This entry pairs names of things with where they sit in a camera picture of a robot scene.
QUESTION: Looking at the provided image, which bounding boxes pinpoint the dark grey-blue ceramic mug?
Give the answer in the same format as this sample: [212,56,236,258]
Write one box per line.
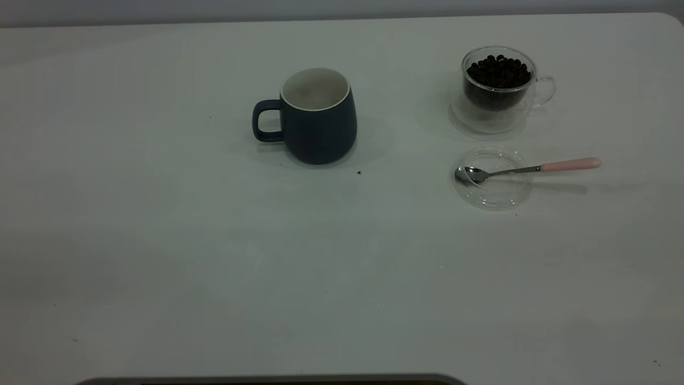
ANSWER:
[252,67,357,165]

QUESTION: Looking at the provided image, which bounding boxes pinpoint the clear double-wall glass mug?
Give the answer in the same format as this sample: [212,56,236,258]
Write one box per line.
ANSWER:
[452,46,556,134]

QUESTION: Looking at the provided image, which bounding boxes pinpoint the dark coffee beans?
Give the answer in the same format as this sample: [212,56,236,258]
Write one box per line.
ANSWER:
[466,55,532,111]

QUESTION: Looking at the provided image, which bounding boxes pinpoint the metal spoon with pink handle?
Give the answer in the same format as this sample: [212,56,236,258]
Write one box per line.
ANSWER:
[454,157,602,185]

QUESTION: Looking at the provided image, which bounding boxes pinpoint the clear glass saucer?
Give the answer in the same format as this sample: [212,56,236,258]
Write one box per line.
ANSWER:
[452,145,534,210]

